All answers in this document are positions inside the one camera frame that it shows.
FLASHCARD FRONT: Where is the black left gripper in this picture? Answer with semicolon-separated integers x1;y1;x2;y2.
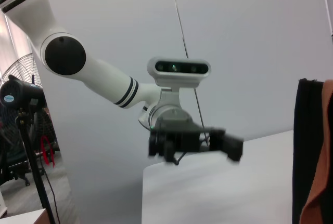
148;116;245;163

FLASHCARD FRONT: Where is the black bag with orange handles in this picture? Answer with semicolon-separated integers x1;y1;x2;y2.
291;77;333;224

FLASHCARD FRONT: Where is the black mesh office chair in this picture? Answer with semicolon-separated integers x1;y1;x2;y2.
28;107;58;157
0;120;32;187

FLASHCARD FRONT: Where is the black light stand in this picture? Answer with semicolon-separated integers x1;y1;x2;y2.
15;106;57;224

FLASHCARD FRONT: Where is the white side table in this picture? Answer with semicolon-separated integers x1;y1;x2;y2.
0;207;50;224

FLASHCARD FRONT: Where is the left gripper cable with connector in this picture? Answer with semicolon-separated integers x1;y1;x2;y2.
171;130;210;167

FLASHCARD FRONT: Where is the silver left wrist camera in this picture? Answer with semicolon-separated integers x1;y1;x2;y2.
147;57;212;89

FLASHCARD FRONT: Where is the red cable loop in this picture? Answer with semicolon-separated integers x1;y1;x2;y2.
40;135;57;167

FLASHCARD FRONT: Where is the metal wire pedestal fan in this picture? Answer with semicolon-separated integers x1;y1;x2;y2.
0;52;44;97

